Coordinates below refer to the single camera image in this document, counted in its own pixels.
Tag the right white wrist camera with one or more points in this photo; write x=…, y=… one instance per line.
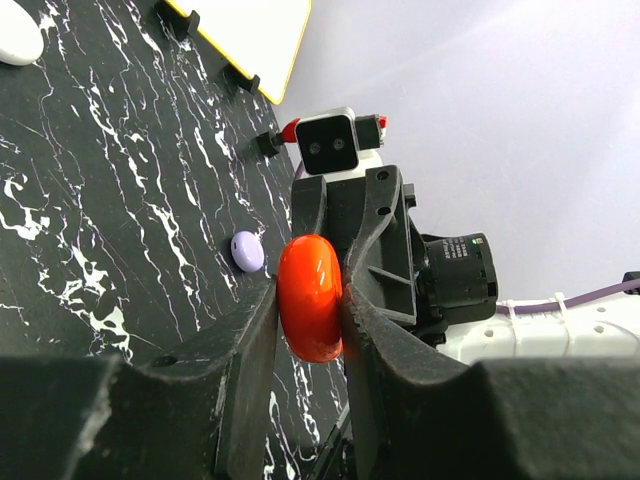
x=338, y=144

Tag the red earbud charging case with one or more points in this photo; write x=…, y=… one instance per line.
x=309, y=288

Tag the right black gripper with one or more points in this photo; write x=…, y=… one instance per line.
x=368, y=224

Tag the yellow framed whiteboard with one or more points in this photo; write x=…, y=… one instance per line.
x=260, y=39

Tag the purple earbud charging case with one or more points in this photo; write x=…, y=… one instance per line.
x=247, y=251

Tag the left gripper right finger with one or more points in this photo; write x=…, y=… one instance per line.
x=547, y=396

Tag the red emergency stop button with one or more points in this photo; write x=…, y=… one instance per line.
x=270, y=143

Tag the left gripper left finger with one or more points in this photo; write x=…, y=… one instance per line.
x=198, y=411

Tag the white earbud charging case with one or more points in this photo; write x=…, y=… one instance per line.
x=21, y=39

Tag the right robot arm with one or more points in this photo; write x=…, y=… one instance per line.
x=442, y=290

